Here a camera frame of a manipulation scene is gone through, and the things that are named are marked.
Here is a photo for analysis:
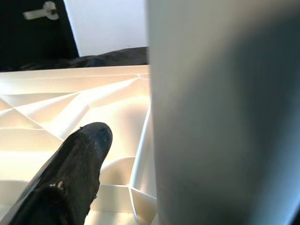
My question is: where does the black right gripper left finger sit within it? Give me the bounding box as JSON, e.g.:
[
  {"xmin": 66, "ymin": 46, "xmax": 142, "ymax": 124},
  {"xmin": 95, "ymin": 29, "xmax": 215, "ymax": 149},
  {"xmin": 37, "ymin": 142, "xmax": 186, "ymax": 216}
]
[{"xmin": 7, "ymin": 121, "xmax": 113, "ymax": 225}]

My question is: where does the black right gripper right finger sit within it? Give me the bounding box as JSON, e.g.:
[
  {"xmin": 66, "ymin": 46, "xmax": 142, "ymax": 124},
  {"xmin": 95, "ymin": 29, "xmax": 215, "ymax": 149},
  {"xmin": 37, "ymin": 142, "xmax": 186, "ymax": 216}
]
[{"xmin": 290, "ymin": 207, "xmax": 300, "ymax": 225}]

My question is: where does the white plastic table top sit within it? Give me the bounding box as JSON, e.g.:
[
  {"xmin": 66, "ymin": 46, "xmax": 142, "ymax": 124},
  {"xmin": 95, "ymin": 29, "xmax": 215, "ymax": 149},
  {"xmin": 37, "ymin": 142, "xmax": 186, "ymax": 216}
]
[{"xmin": 0, "ymin": 65, "xmax": 158, "ymax": 225}]

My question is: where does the white plastic table leg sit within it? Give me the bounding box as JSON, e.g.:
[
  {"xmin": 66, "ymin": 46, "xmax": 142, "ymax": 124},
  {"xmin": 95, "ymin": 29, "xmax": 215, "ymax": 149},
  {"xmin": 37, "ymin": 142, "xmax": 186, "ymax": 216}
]
[{"xmin": 146, "ymin": 0, "xmax": 300, "ymax": 225}]

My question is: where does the black plastic table cloth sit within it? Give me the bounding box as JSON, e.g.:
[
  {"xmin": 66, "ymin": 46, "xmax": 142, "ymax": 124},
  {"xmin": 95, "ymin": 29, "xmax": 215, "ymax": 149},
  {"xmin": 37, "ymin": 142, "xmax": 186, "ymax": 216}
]
[{"xmin": 21, "ymin": 46, "xmax": 150, "ymax": 71}]

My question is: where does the metal door handle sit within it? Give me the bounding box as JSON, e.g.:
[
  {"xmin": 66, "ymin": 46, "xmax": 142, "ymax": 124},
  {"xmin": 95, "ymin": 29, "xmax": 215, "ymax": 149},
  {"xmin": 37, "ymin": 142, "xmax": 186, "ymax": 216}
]
[{"xmin": 22, "ymin": 1, "xmax": 59, "ymax": 21}]

